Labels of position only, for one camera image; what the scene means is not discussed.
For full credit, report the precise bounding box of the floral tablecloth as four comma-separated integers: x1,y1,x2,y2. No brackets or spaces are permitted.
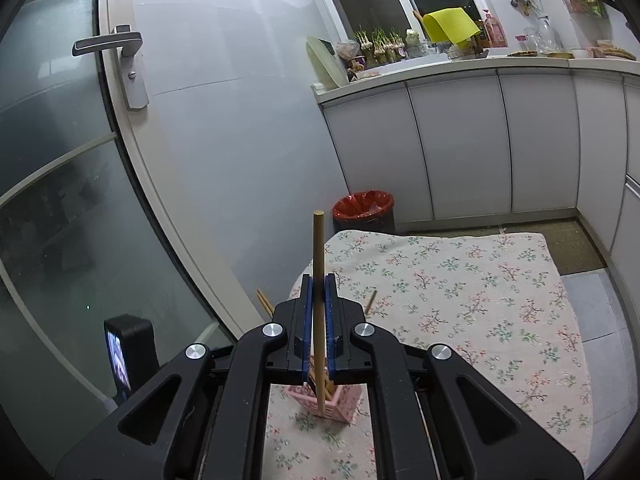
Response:
262,230,593,480

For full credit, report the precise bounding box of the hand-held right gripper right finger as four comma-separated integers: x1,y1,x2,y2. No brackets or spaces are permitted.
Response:
325,274,585,480

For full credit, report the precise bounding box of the white cutting board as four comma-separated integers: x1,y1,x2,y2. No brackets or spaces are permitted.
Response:
306,36,349,88

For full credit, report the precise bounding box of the bunch of wooden chopsticks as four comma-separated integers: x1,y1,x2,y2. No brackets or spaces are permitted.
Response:
256,289,377,413

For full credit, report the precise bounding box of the pink soap bottle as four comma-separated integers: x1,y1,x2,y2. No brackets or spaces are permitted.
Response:
482,10,507,47

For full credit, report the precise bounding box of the light bamboo chopstick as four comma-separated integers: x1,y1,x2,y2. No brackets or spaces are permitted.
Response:
311,209,327,413

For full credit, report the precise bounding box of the frosted glass door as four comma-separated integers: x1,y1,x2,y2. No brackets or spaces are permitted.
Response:
0,0,326,480

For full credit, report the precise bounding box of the silver door handle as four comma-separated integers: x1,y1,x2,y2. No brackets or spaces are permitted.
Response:
72,24,150,111

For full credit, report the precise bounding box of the clear glass jar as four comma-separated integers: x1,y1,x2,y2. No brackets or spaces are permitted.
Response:
537,15,558,53

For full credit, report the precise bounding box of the trash bin with red bag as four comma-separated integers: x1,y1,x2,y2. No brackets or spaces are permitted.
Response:
331,190,396,235

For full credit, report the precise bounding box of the row of sprouting garlic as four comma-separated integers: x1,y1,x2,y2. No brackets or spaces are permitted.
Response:
354,26,406,63

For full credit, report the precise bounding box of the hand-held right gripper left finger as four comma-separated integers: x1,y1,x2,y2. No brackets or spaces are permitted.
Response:
55,274,313,480

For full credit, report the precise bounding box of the pink perforated utensil holder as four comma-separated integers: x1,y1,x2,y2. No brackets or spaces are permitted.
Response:
272,355,371,423

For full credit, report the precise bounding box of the woven straw mat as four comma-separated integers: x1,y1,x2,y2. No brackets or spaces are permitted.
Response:
597,46,638,61

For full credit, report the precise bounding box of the yellow cloth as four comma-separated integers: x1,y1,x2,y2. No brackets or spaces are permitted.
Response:
422,7,477,43

